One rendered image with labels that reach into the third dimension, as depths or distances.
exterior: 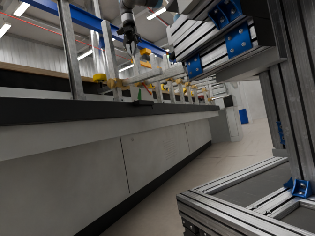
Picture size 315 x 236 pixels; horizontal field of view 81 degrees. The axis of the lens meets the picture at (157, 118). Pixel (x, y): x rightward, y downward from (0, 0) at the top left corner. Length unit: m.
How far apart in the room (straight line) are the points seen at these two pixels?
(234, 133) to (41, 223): 3.19
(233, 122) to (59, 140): 3.17
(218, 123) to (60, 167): 3.18
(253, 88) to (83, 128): 9.40
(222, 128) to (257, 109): 6.20
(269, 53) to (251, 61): 0.06
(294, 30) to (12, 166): 1.11
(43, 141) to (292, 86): 0.86
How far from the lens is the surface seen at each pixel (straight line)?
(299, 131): 0.78
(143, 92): 1.22
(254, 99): 9.88
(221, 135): 3.79
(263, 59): 0.75
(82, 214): 1.11
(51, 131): 0.77
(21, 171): 0.94
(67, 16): 0.98
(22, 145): 0.72
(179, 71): 1.17
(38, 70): 1.04
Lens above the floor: 0.54
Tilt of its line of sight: 2 degrees up
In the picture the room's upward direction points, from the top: 10 degrees counter-clockwise
